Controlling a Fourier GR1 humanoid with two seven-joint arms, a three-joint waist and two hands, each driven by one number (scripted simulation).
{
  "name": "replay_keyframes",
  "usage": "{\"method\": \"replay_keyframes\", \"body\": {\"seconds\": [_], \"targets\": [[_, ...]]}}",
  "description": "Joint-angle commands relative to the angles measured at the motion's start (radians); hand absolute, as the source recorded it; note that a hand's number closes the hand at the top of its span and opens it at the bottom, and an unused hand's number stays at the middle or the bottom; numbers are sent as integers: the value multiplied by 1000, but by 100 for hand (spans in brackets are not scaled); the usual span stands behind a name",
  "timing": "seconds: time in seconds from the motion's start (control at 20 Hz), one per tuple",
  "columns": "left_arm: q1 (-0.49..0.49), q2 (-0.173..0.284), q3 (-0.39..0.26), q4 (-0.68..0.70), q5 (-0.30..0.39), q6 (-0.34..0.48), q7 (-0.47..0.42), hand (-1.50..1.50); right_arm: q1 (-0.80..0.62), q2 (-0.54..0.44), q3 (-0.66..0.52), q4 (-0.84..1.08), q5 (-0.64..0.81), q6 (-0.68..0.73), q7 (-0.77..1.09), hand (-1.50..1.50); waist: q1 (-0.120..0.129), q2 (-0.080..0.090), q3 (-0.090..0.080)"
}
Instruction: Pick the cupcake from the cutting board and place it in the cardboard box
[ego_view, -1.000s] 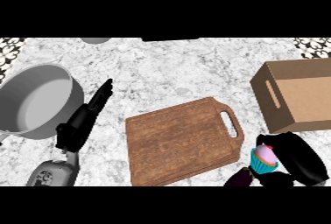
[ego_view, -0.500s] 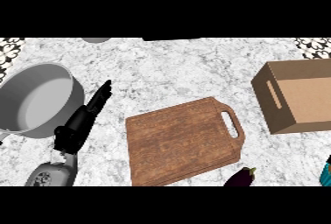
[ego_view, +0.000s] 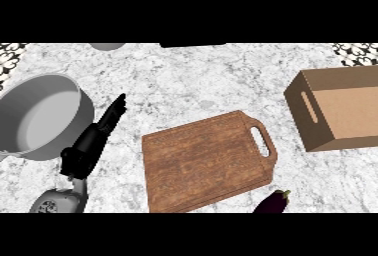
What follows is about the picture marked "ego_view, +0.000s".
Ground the grey round object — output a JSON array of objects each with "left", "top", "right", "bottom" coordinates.
[{"left": 86, "top": 42, "right": 126, "bottom": 52}]

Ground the dark purple eggplant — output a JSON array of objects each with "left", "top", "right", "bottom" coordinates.
[{"left": 250, "top": 189, "right": 292, "bottom": 214}]

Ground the brown wooden cutting board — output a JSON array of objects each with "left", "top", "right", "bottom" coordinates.
[{"left": 140, "top": 109, "right": 278, "bottom": 214}]

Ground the grey metal pot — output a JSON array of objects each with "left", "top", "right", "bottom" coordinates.
[{"left": 0, "top": 73, "right": 95, "bottom": 163}]

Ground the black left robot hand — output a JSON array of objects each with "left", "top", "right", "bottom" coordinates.
[{"left": 58, "top": 92, "right": 128, "bottom": 181}]

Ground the brown cardboard box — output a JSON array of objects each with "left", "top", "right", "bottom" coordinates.
[{"left": 283, "top": 65, "right": 378, "bottom": 153}]

